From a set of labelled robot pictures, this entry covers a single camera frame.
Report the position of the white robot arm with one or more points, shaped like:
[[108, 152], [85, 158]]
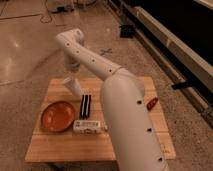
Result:
[[133, 136]]

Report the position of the black striped rectangular object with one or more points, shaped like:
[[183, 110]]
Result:
[[85, 106]]

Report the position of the white rectangular box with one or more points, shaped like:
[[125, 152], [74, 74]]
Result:
[[87, 126]]

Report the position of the red oval object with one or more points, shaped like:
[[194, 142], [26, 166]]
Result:
[[152, 103]]

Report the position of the black box on floor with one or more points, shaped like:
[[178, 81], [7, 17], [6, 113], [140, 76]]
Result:
[[127, 31]]

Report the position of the orange round plate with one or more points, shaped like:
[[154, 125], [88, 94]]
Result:
[[57, 116]]

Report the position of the wooden board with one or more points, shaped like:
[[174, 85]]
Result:
[[68, 146]]

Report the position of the grey device on floor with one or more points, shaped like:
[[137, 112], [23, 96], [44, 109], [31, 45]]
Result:
[[55, 6]]

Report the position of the black bracket on rail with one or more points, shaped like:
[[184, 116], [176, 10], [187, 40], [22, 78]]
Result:
[[183, 85]]

